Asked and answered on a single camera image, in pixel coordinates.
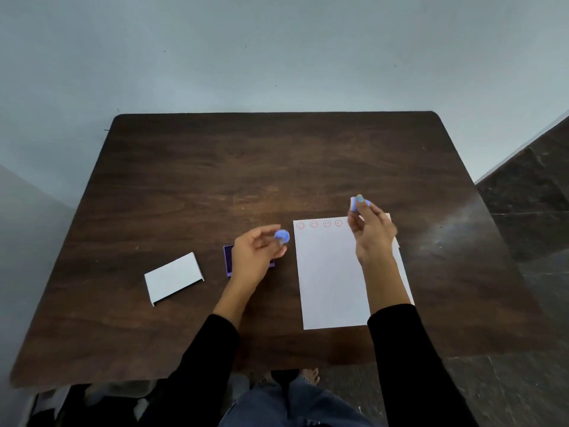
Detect person's right hand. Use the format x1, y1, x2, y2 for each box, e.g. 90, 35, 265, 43
347, 197, 398, 266

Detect white paper sheet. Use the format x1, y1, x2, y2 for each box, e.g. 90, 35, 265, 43
293, 213, 415, 331

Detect white cardboard box lid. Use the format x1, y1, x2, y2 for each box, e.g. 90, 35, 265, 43
143, 252, 205, 307

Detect person's blue jeans legs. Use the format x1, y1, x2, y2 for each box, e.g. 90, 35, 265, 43
230, 377, 372, 427

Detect person's right forearm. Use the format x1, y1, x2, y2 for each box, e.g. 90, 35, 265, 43
358, 255, 480, 427

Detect purple ink pad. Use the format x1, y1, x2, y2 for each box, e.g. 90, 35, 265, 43
223, 244, 276, 278

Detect person's left forearm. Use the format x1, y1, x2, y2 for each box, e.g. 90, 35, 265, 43
137, 279, 266, 427

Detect person's left hand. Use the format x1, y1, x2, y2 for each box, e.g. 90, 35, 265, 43
230, 225, 288, 288

